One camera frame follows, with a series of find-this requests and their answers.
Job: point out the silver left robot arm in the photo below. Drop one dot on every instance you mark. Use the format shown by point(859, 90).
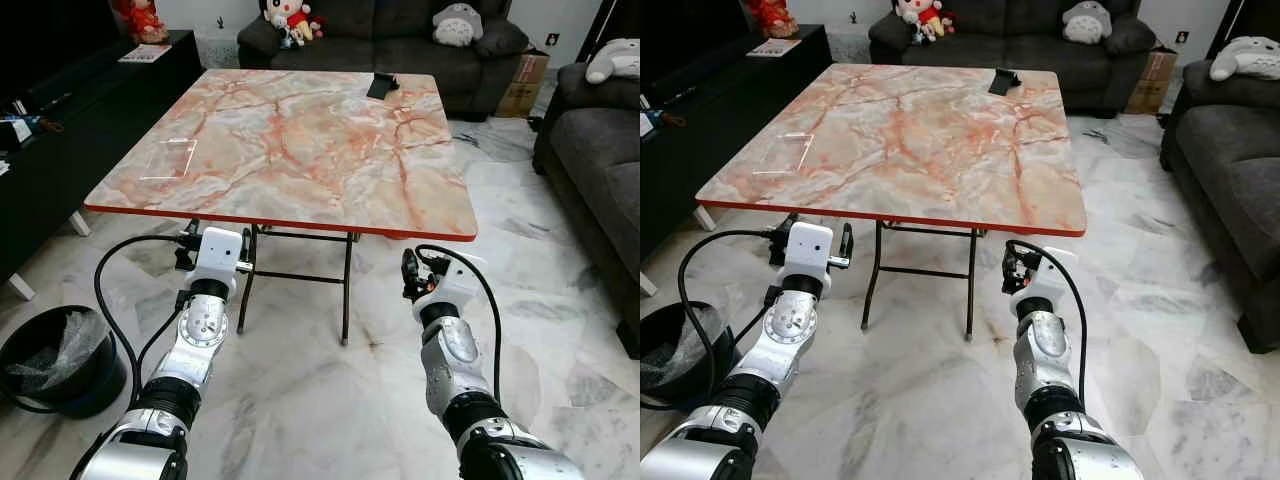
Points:
point(195, 340)
point(785, 340)

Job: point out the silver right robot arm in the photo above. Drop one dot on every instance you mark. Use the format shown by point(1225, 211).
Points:
point(1045, 355)
point(455, 360)

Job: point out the crumpled plastic trash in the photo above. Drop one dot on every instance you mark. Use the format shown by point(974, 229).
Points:
point(680, 355)
point(60, 350)

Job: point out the marble top folding table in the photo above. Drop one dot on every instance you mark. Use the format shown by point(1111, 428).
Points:
point(300, 150)
point(920, 150)

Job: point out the clear plastic wrapper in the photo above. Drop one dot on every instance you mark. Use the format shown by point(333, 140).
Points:
point(168, 160)
point(783, 154)

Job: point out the black low console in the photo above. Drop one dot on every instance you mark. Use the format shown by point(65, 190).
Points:
point(90, 130)
point(740, 110)

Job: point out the black phone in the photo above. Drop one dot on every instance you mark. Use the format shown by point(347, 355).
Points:
point(1006, 82)
point(382, 86)

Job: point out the white plastic container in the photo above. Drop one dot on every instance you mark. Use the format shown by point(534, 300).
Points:
point(218, 48)
point(850, 42)

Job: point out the dark grey armchair sofa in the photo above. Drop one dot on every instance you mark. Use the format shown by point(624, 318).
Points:
point(1230, 180)
point(590, 170)

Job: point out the black plastic bucket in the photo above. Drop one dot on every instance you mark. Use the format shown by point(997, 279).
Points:
point(95, 390)
point(655, 330)

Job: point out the white red booklet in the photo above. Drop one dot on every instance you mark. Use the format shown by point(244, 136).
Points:
point(775, 47)
point(145, 53)

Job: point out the brown cardboard box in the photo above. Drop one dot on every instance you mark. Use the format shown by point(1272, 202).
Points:
point(522, 88)
point(1150, 85)

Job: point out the cartoon boy plush doll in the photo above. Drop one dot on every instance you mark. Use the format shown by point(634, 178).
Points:
point(292, 22)
point(922, 18)

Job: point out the small blue white box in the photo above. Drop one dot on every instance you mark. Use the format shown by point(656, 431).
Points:
point(648, 122)
point(14, 131)

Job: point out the red figurine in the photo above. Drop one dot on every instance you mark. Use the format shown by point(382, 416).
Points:
point(772, 15)
point(142, 20)

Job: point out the dark grey cushion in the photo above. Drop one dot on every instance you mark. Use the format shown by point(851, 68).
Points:
point(502, 38)
point(1130, 35)

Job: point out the small grey Totoro plush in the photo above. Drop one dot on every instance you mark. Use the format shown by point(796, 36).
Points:
point(1086, 22)
point(458, 25)

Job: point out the black television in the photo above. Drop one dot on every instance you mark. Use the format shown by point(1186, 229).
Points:
point(50, 40)
point(690, 40)

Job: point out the large grey Totoro plush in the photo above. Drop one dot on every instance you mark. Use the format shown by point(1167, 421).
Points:
point(615, 62)
point(1245, 58)

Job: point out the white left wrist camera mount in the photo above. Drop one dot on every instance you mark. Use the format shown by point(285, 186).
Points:
point(808, 248)
point(220, 252)

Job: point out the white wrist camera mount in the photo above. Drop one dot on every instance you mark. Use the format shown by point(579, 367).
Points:
point(458, 280)
point(220, 252)
point(1050, 272)
point(808, 248)

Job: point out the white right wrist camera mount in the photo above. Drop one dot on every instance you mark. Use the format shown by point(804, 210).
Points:
point(1050, 272)
point(458, 280)

